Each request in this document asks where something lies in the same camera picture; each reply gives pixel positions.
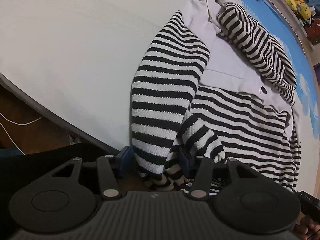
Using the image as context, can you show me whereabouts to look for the black white striped hooded top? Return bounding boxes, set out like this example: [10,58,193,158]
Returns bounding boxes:
[131,0,301,192]

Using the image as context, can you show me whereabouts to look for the person's hand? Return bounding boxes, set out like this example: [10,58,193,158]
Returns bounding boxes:
[292,213,320,240]

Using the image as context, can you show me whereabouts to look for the blue white patterned bed sheet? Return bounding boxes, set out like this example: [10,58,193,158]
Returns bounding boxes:
[1,0,184,151]

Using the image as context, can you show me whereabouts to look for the yellow bird plush toy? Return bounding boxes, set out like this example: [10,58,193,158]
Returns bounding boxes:
[297,3,311,21]

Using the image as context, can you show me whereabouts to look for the white cable on floor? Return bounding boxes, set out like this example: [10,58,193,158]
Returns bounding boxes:
[0,112,43,156]

